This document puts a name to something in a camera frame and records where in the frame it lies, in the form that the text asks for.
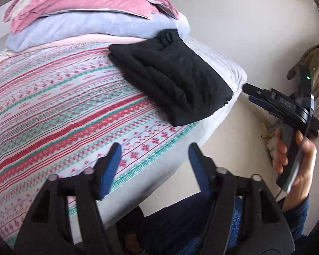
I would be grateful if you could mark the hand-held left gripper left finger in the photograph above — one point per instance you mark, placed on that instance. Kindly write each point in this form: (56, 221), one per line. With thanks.
(110, 170)

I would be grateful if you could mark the light blue blanket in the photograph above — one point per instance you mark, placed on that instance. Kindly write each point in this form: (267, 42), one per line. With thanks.
(82, 29)

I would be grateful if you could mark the black jacket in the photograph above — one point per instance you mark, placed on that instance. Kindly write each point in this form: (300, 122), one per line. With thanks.
(175, 79)

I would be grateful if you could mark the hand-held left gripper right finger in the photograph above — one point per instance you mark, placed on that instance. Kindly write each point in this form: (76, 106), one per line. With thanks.
(198, 170)

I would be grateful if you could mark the patterned bed sheet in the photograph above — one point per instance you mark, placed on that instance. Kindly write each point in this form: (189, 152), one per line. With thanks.
(55, 98)

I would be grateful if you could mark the small yellow object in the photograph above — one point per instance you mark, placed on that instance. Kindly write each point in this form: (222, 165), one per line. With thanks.
(268, 136)

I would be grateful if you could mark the person's navy fleece clothing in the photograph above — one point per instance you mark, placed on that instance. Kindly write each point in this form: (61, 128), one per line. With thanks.
(170, 225)

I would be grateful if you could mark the person's right forearm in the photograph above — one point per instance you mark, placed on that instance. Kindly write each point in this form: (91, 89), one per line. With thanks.
(297, 217)

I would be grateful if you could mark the person's right hand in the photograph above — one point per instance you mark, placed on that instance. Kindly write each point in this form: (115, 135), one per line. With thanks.
(307, 164)

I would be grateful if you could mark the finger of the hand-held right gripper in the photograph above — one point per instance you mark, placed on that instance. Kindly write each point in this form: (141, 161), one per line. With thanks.
(252, 89)
(257, 103)

